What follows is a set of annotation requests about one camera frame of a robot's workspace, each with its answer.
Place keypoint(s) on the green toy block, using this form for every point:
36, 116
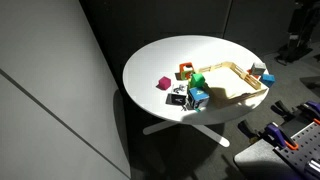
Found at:
197, 80

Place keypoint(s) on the magenta toy block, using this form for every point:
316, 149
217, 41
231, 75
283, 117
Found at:
164, 83

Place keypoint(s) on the black white checker plush cube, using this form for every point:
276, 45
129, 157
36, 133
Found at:
176, 98

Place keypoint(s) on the orange hollow toy block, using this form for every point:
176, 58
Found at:
182, 68

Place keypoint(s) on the blue plush cube with number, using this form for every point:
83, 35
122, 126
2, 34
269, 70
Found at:
200, 95

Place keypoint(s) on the shallow wooden tray box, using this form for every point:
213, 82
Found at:
226, 80

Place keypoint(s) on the red toy block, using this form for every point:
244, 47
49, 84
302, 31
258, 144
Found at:
250, 72

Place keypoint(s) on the gray toy block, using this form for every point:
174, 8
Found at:
258, 68

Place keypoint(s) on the blue toy block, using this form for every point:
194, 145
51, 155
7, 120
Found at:
268, 80

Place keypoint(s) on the white table base legs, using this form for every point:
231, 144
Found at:
219, 139

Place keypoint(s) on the black cart top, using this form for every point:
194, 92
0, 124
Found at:
256, 163

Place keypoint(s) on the orange black clamp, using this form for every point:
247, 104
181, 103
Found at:
276, 134

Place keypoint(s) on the black tripod stand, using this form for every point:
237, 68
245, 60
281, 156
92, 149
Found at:
300, 30

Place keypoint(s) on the purple black spring clamp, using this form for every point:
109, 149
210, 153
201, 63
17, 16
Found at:
311, 109

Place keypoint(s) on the black perforated mounting board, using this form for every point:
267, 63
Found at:
305, 146

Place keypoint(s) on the silver aluminium extrusion bar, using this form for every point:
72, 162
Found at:
313, 167

